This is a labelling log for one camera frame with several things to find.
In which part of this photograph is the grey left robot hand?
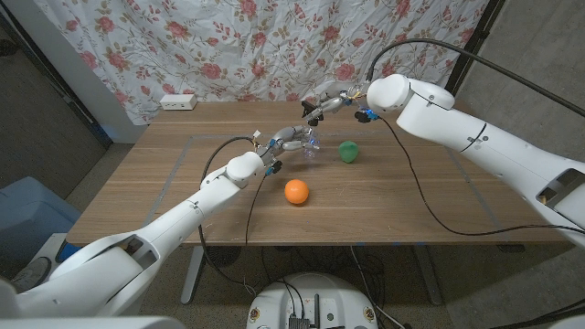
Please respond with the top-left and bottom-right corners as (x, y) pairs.
(265, 125), (321, 162)

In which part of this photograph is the white room pillar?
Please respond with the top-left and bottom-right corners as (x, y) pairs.
(4, 0), (147, 144)

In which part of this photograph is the black backdrop stand pole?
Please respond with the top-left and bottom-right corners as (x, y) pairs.
(439, 0), (506, 101)

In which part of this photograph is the white robot torso base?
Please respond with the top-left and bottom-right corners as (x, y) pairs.
(246, 272), (379, 329)

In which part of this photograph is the floral rose print backdrop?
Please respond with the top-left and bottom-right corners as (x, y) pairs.
(34, 0), (490, 127)

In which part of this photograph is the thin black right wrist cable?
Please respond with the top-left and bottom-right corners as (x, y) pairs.
(378, 116), (585, 238)

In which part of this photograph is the clear spray bottle body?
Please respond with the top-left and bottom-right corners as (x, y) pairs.
(302, 127), (322, 161)

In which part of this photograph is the white table leg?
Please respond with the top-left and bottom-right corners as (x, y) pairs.
(180, 245), (207, 306)
(413, 245), (444, 306)

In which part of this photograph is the blue floor pad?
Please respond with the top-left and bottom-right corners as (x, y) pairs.
(55, 241), (80, 264)

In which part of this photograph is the white power strip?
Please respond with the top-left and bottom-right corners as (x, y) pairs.
(159, 93), (198, 111)

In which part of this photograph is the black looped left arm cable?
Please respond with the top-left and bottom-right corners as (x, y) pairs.
(197, 135), (257, 299)

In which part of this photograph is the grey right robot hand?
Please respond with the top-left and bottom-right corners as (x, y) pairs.
(310, 80), (373, 125)

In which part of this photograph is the thin black left wrist cable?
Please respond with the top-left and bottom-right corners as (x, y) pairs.
(244, 175), (269, 280)

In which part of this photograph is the black spray nozzle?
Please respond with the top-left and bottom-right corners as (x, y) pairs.
(301, 100), (326, 128)

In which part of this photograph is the grey shoe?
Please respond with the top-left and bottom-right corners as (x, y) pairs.
(10, 256), (53, 294)

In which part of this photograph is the black round floor object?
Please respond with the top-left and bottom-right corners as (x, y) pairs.
(204, 246), (242, 269)

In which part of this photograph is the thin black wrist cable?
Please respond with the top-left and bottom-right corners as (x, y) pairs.
(378, 116), (585, 238)
(244, 175), (269, 280)

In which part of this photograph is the orange ball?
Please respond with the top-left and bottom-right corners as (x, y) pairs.
(283, 178), (310, 206)

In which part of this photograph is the green ball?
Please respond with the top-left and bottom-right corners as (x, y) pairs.
(337, 140), (360, 165)

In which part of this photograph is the blue grey storage bin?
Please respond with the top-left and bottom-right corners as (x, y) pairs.
(0, 176), (82, 275)

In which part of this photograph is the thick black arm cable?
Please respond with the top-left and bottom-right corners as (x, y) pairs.
(365, 37), (585, 119)

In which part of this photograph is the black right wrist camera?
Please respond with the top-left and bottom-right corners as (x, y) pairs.
(355, 108), (380, 125)

